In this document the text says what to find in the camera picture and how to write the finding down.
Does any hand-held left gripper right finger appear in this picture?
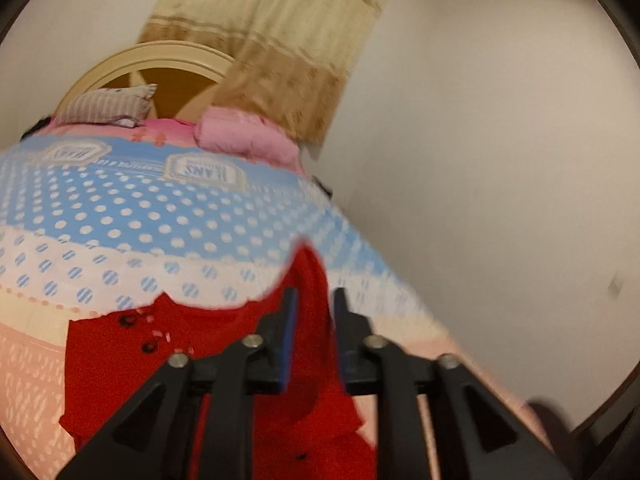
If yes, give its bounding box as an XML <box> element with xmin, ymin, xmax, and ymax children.
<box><xmin>332</xmin><ymin>287</ymin><xmax>573</xmax><ymax>480</ymax></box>

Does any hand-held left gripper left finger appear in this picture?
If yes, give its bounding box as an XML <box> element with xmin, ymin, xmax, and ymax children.
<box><xmin>56</xmin><ymin>287</ymin><xmax>300</xmax><ymax>480</ymax></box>

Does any red knit garment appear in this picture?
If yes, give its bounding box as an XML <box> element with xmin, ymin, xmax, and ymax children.
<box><xmin>59</xmin><ymin>242</ymin><xmax>378</xmax><ymax>480</ymax></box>

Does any pink quilt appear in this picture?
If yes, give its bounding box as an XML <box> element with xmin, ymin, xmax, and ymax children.
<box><xmin>194</xmin><ymin>106</ymin><xmax>303</xmax><ymax>173</ymax></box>

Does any polka dot printed blanket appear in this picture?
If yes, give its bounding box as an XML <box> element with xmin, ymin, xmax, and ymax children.
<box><xmin>0</xmin><ymin>132</ymin><xmax>556</xmax><ymax>480</ymax></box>

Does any pink bedsheet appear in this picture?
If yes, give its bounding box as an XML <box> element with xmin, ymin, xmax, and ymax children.
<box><xmin>22</xmin><ymin>117</ymin><xmax>201</xmax><ymax>150</ymax></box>

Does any beige patterned curtain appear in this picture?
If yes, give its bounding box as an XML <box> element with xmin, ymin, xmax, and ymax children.
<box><xmin>137</xmin><ymin>0</ymin><xmax>406</xmax><ymax>148</ymax></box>

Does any striped pillow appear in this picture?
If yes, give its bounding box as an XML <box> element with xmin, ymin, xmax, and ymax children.
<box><xmin>50</xmin><ymin>84</ymin><xmax>158</xmax><ymax>128</ymax></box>

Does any cream wooden headboard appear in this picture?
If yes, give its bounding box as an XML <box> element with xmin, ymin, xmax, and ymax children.
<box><xmin>52</xmin><ymin>40</ymin><xmax>236</xmax><ymax>126</ymax></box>

